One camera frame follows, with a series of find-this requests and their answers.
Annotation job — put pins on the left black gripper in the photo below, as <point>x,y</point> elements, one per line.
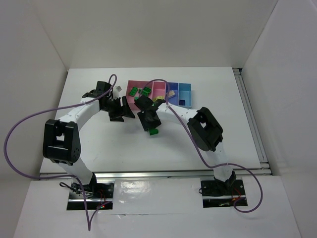
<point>118,109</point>

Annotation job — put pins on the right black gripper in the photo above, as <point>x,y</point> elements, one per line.
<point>149,120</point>

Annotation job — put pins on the small green slope lego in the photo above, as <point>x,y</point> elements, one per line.
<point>153,131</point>

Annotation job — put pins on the lime lego brick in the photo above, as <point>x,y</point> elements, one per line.
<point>158,100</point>

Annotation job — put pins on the green long lego plate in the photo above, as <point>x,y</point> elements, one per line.
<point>133,91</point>

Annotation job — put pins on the green slope lego with white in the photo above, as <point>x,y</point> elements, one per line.
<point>146,91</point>

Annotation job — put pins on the tan white lego piece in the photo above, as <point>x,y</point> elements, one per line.
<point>171,94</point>

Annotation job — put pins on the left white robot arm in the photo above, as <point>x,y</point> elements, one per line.
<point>61,142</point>

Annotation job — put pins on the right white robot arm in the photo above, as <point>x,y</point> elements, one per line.
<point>203,128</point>

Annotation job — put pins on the small pink bin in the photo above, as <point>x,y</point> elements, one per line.
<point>159,89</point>

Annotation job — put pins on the large pink bin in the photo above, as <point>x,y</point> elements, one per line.
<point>139,85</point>

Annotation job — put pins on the light blue bin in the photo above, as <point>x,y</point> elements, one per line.
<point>185,93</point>

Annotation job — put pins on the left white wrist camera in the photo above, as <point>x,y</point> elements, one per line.
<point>115,92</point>

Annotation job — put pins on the front aluminium rail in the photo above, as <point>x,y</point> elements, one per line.
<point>170,174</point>

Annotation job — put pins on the aluminium rail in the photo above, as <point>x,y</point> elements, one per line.
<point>170,174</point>
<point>264,164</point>

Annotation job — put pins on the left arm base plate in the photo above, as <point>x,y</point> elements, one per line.
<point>102,198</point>

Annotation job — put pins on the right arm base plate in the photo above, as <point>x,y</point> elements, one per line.
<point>214,197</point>

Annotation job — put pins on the right side aluminium rail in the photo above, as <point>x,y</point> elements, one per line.
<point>264,164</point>

